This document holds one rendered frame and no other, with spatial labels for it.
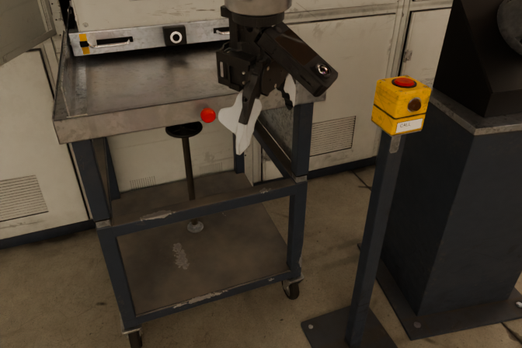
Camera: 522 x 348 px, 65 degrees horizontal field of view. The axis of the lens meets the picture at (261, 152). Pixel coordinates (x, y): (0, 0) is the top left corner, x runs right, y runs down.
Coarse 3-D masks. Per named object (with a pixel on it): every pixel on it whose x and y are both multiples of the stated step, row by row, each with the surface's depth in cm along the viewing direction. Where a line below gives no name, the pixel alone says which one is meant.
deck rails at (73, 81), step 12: (72, 24) 133; (72, 60) 110; (84, 60) 111; (72, 72) 103; (84, 72) 103; (72, 84) 97; (84, 84) 97; (72, 96) 91; (84, 96) 91; (72, 108) 86; (84, 108) 86
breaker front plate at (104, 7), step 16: (80, 0) 104; (96, 0) 105; (112, 0) 106; (128, 0) 108; (144, 0) 109; (160, 0) 110; (176, 0) 112; (192, 0) 113; (208, 0) 115; (80, 16) 105; (96, 16) 107; (112, 16) 108; (128, 16) 110; (144, 16) 111; (160, 16) 112; (176, 16) 114; (192, 16) 115; (208, 16) 117
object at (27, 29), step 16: (0, 0) 112; (16, 0) 119; (32, 0) 126; (48, 0) 130; (0, 16) 113; (16, 16) 119; (32, 16) 127; (48, 16) 130; (0, 32) 113; (16, 32) 120; (32, 32) 127; (48, 32) 131; (0, 48) 113; (16, 48) 120; (0, 64) 110
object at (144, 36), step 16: (80, 32) 107; (96, 32) 108; (112, 32) 109; (128, 32) 110; (144, 32) 112; (160, 32) 113; (192, 32) 116; (208, 32) 118; (80, 48) 108; (112, 48) 111; (128, 48) 112; (144, 48) 114
